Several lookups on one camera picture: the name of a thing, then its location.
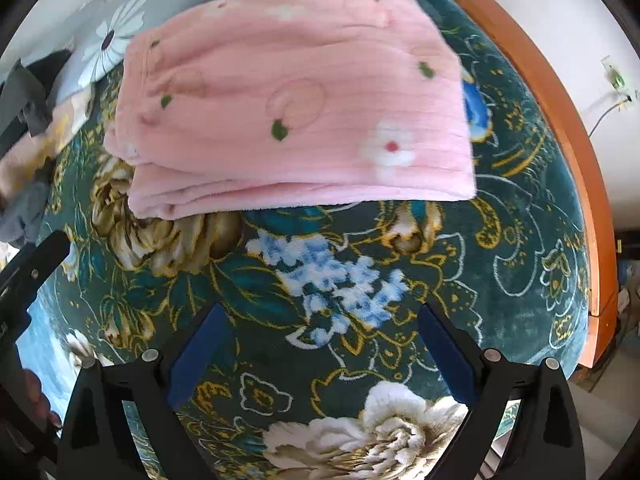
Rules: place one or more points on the teal floral plush blanket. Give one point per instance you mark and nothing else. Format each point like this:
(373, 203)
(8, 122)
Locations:
(321, 301)

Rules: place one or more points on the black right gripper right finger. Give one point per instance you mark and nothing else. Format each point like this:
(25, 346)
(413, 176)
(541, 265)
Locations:
(545, 442)

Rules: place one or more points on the dark grey garment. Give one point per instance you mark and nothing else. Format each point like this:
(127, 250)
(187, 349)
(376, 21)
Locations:
(33, 132)

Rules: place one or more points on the orange wooden bed frame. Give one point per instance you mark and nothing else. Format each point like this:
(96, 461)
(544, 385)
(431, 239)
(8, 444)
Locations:
(572, 136)

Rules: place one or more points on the person left hand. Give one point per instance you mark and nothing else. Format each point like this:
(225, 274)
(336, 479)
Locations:
(40, 403)

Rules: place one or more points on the wall socket with plug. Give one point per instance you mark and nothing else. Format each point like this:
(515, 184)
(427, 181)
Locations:
(618, 81)

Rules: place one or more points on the pink fleece floral garment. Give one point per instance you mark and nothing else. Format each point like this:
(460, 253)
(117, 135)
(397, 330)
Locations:
(260, 104)

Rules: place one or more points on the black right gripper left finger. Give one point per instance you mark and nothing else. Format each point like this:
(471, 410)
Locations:
(96, 440)

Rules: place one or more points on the beige fleece garment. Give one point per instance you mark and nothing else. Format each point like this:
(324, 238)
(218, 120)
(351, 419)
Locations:
(27, 155)

